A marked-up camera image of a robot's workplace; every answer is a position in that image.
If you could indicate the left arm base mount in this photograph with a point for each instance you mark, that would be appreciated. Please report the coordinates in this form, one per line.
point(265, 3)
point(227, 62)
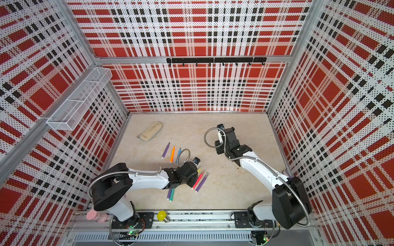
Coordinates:
point(138, 221)

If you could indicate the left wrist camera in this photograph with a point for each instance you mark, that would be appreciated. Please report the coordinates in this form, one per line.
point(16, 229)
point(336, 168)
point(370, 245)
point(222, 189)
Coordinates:
point(196, 161)

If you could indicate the purple marker beside green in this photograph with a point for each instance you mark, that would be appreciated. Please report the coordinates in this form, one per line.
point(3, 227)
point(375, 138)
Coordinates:
point(169, 194)

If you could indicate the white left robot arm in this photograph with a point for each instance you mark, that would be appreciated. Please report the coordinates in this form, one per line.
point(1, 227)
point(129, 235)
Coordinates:
point(117, 205)

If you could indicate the green marker pen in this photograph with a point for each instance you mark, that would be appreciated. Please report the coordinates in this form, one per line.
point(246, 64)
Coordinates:
point(171, 195)

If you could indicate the white wire mesh basket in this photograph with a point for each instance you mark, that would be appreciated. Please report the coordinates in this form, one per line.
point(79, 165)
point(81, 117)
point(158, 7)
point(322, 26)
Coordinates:
point(72, 110)

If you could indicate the purple marker pen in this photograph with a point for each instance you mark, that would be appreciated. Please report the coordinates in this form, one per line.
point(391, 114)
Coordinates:
point(166, 150)

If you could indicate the pink small bottle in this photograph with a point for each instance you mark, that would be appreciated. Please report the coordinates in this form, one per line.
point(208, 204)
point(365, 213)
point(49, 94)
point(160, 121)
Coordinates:
point(96, 216)

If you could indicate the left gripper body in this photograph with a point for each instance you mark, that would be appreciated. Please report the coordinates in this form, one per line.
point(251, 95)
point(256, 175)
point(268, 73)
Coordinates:
point(191, 181)

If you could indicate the orange marker pen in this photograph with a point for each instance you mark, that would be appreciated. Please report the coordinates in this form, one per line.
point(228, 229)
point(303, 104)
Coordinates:
point(172, 155)

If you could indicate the black hook rail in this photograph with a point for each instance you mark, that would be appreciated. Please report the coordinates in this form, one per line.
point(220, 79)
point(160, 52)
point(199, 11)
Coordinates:
point(221, 60)

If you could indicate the purple marker in row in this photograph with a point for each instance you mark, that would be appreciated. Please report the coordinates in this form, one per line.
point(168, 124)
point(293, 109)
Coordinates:
point(202, 182)

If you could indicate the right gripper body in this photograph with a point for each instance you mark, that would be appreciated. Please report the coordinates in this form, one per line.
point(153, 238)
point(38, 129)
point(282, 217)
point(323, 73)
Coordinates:
point(221, 150)

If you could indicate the pink marker pen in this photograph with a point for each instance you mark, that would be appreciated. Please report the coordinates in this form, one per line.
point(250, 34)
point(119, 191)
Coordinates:
point(198, 180)

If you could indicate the yellow light bulb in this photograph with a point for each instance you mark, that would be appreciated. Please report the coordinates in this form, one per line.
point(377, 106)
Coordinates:
point(163, 217)

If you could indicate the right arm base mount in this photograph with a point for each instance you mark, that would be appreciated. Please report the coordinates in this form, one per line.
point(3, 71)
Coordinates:
point(243, 220)

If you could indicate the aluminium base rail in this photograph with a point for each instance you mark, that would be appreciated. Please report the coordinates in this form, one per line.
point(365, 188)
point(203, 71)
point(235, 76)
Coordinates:
point(185, 226)

